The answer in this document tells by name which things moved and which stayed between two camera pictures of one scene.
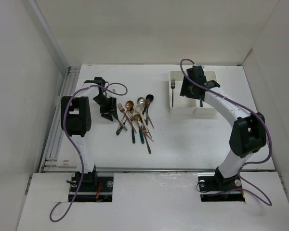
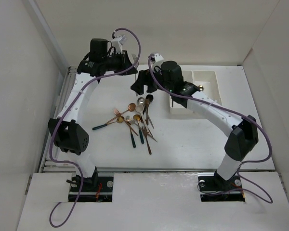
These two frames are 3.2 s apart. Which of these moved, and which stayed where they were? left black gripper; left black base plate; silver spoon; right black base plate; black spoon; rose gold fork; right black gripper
Moved: left black gripper; rose gold fork; right black gripper
Stayed: silver spoon; black spoon; right black base plate; left black base plate
